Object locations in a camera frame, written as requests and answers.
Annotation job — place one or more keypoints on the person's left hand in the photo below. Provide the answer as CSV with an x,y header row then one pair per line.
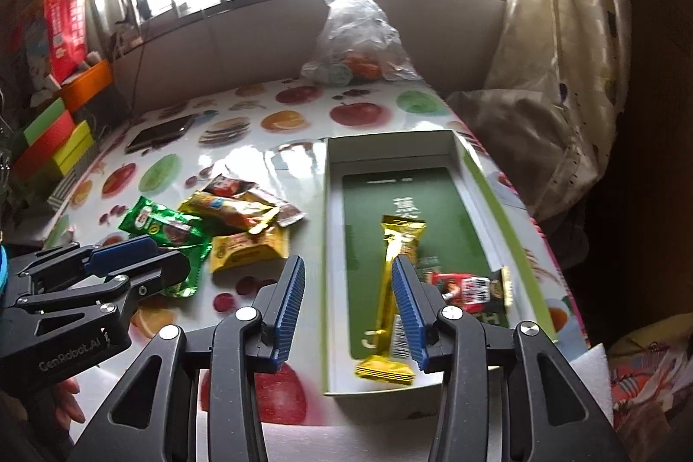
x,y
67,400

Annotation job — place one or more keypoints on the white brown snack packet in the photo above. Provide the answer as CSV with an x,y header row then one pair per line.
x,y
284,212

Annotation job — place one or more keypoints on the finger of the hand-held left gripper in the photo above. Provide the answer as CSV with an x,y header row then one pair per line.
x,y
162,272
124,251

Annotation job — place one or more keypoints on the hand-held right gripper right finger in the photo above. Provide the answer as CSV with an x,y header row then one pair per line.
x,y
409,316

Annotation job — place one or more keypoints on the long gold snack bar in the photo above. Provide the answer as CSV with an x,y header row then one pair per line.
x,y
392,278

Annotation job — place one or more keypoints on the stack of colourful boxes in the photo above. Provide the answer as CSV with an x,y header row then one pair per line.
x,y
48,142

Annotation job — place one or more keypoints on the white and green cardboard box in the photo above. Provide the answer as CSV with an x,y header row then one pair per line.
x,y
368,202

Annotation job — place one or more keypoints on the colourful printed cloth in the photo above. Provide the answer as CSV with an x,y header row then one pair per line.
x,y
649,375

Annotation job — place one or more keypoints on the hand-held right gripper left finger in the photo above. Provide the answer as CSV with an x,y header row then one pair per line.
x,y
287,313

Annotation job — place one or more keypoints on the black phone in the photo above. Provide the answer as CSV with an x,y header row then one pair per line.
x,y
159,133

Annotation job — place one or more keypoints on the long yellow orange snack packet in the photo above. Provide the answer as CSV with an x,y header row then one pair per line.
x,y
227,210

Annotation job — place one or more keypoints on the green snack packet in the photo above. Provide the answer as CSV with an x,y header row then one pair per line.
x,y
157,218
197,262

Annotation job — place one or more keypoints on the white foam sheet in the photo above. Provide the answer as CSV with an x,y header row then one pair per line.
x,y
587,386

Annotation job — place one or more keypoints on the orange box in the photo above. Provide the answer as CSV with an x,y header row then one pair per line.
x,y
86,86

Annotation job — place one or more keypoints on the clear plastic bag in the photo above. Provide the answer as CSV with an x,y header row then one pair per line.
x,y
357,34

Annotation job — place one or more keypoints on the red printed bag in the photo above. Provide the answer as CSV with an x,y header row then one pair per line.
x,y
67,29

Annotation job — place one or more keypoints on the cream patterned curtain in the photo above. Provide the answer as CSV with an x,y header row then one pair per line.
x,y
563,7

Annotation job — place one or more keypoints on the red brown snack packet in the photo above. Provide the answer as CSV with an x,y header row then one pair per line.
x,y
230,185

